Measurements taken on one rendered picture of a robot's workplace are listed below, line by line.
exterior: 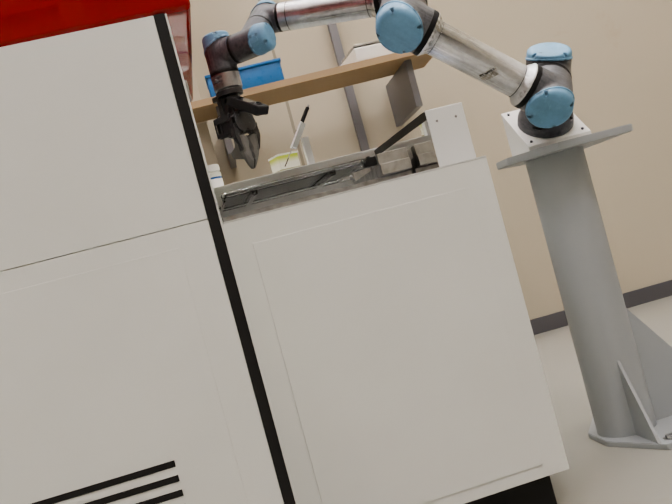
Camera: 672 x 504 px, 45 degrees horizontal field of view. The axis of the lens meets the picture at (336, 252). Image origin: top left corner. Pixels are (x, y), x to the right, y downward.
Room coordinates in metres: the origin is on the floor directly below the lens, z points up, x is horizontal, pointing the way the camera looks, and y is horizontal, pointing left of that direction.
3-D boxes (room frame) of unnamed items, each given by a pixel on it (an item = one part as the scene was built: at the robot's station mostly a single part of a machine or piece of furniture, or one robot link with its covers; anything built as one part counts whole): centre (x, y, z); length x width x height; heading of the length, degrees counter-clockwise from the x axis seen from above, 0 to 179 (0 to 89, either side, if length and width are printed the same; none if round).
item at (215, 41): (2.14, 0.16, 1.27); 0.09 x 0.08 x 0.11; 66
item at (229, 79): (2.13, 0.16, 1.19); 0.08 x 0.08 x 0.05
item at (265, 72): (3.76, 0.20, 1.55); 0.35 x 0.24 x 0.11; 96
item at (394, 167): (2.24, -0.17, 0.87); 0.36 x 0.08 x 0.03; 10
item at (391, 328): (2.28, -0.01, 0.41); 0.96 x 0.64 x 0.82; 10
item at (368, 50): (3.83, -0.43, 1.53); 0.33 x 0.32 x 0.08; 96
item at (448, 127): (2.18, -0.28, 0.89); 0.55 x 0.09 x 0.14; 10
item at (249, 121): (2.14, 0.17, 1.11); 0.09 x 0.08 x 0.12; 51
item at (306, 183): (2.18, 0.09, 0.90); 0.34 x 0.34 x 0.01; 10
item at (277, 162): (2.56, 0.08, 1.00); 0.07 x 0.07 x 0.07; 28
